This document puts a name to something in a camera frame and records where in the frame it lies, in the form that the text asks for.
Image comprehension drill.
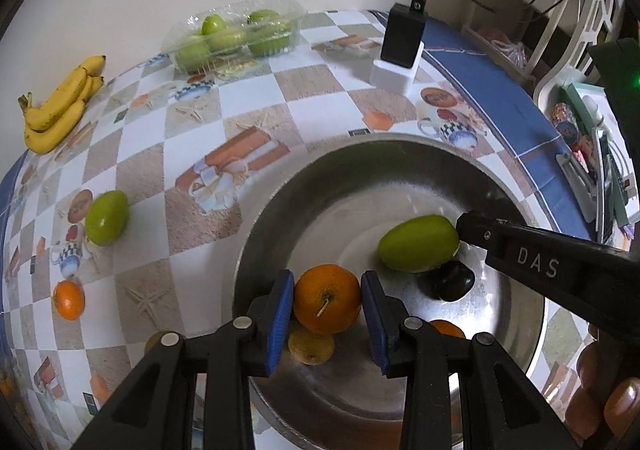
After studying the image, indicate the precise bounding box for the checkered printed tablecloth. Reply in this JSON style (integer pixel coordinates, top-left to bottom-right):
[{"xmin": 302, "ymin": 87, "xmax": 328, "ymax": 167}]
[{"xmin": 0, "ymin": 7, "xmax": 594, "ymax": 450}]

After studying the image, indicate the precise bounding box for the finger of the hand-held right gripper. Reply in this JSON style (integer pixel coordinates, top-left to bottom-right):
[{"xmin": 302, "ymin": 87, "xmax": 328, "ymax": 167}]
[{"xmin": 456, "ymin": 212, "xmax": 521, "ymax": 255}]

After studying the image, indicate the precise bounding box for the white charging stand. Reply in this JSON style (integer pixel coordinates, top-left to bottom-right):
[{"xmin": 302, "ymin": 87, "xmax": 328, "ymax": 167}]
[{"xmin": 369, "ymin": 41, "xmax": 426, "ymax": 95}]

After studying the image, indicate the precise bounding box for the person's right hand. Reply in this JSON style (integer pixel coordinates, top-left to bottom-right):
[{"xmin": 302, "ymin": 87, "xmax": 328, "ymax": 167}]
[{"xmin": 565, "ymin": 323, "xmax": 640, "ymax": 443}]

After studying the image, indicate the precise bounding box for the small white bottle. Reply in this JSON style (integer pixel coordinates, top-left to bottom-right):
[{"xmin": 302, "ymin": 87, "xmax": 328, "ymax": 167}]
[{"xmin": 581, "ymin": 96, "xmax": 607, "ymax": 127}]

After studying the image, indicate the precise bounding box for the black power adapter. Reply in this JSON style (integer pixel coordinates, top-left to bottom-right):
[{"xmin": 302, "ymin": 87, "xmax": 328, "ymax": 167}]
[{"xmin": 380, "ymin": 2, "xmax": 428, "ymax": 69}]

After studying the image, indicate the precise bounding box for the yellow banana bunch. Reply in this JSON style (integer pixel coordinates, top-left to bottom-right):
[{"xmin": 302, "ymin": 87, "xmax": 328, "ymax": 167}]
[{"xmin": 17, "ymin": 54, "xmax": 107, "ymax": 155}]

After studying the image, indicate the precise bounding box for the clear plastic clamshell container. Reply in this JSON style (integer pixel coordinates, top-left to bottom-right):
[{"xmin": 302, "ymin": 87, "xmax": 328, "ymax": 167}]
[{"xmin": 160, "ymin": 0, "xmax": 307, "ymax": 77}]

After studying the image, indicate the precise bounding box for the round metal bowl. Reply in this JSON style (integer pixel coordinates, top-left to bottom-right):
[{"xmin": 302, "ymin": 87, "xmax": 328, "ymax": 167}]
[{"xmin": 233, "ymin": 132, "xmax": 549, "ymax": 450}]

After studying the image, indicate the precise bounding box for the large orange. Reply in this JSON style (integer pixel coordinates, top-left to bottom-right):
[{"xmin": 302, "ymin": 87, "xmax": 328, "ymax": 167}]
[{"xmin": 293, "ymin": 264, "xmax": 363, "ymax": 336}]

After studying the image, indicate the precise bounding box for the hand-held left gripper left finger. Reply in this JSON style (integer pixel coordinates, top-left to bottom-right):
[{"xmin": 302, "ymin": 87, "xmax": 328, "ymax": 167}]
[{"xmin": 72, "ymin": 270, "xmax": 295, "ymax": 450}]

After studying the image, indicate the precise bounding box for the white chair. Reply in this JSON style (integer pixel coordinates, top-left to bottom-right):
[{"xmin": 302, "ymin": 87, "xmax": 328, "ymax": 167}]
[{"xmin": 469, "ymin": 0, "xmax": 627, "ymax": 103}]

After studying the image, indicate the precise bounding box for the black plum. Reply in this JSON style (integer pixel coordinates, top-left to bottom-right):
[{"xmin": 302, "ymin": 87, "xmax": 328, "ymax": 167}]
[{"xmin": 432, "ymin": 260, "xmax": 476, "ymax": 302}]

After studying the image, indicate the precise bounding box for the green mango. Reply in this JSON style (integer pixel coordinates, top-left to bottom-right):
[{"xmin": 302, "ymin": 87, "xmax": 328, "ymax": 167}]
[
  {"xmin": 84, "ymin": 189, "xmax": 131, "ymax": 248},
  {"xmin": 377, "ymin": 214, "xmax": 460, "ymax": 274}
]

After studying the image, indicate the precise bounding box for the small orange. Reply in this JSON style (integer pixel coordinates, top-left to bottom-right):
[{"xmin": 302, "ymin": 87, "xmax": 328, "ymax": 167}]
[
  {"xmin": 52, "ymin": 279, "xmax": 86, "ymax": 321},
  {"xmin": 428, "ymin": 319, "xmax": 467, "ymax": 339}
]

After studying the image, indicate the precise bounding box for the grey metal stapler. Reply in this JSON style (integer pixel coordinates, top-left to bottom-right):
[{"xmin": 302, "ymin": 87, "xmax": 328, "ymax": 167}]
[{"xmin": 555, "ymin": 151, "xmax": 604, "ymax": 222}]

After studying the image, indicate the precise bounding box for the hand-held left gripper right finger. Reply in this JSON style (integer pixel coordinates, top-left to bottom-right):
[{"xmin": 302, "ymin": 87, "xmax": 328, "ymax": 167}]
[{"xmin": 361, "ymin": 271, "xmax": 583, "ymax": 450}]

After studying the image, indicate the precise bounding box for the colourful patterned pouch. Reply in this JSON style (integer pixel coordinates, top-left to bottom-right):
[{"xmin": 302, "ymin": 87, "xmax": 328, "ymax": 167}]
[{"xmin": 551, "ymin": 101, "xmax": 584, "ymax": 147}]

